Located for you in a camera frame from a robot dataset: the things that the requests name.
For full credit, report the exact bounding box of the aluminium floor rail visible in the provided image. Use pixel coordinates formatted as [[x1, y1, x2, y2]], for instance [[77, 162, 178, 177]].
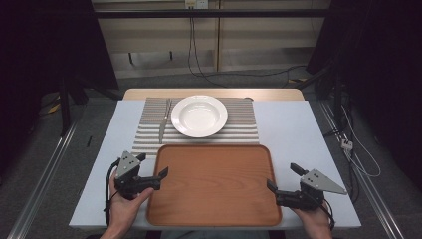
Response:
[[5, 120, 80, 239], [317, 99, 405, 239]]

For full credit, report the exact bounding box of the black horizontal bar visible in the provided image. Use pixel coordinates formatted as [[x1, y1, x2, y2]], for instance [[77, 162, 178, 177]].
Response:
[[94, 8, 330, 19]]

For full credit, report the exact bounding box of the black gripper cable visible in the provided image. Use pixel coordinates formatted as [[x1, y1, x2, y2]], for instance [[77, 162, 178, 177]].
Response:
[[321, 198, 336, 232], [104, 157, 121, 227]]

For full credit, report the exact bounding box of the striped grey placemat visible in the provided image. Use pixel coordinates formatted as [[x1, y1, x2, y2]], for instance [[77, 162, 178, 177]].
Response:
[[131, 97, 261, 159]]

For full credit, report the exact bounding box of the white round plate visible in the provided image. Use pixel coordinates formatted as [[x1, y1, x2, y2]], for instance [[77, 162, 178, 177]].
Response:
[[170, 95, 229, 139]]

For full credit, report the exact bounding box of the black metal stand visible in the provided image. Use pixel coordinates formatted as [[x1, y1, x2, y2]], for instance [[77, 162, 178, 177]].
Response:
[[57, 74, 74, 137]]

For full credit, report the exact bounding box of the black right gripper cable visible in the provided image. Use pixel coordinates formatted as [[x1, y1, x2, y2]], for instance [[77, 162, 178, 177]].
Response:
[[321, 198, 336, 232]]

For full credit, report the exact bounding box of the white wall outlet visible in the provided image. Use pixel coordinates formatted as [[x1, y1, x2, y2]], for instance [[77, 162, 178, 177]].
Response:
[[184, 0, 210, 10]]

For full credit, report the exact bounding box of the black hanging cable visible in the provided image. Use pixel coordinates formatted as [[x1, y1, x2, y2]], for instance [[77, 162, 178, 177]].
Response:
[[187, 8, 308, 90]]

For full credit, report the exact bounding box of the silver metal fork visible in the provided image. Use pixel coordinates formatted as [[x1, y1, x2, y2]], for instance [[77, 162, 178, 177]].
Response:
[[157, 98, 173, 145]]

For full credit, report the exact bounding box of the person's left hand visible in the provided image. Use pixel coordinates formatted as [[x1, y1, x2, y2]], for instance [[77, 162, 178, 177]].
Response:
[[108, 172, 155, 231]]

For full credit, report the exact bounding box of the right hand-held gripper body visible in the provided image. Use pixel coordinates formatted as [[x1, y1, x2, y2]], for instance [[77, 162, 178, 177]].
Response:
[[275, 167, 348, 211]]

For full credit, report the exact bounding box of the black curtain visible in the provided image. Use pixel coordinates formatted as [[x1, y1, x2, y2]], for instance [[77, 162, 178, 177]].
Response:
[[0, 0, 119, 177], [305, 0, 422, 192]]

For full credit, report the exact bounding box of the brown wooden tray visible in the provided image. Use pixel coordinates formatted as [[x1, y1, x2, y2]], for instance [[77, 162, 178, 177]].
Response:
[[145, 143, 284, 228]]

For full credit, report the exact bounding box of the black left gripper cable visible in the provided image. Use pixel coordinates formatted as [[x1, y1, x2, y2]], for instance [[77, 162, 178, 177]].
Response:
[[104, 157, 121, 227]]

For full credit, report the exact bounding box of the person's right hand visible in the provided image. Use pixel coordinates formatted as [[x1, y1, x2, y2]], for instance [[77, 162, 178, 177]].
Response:
[[291, 202, 333, 234]]

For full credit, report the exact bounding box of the white floor cable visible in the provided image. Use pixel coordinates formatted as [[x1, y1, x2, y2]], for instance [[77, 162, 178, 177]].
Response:
[[340, 105, 382, 178]]

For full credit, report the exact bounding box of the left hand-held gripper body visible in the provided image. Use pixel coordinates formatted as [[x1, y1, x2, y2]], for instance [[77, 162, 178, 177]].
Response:
[[113, 150, 162, 200]]

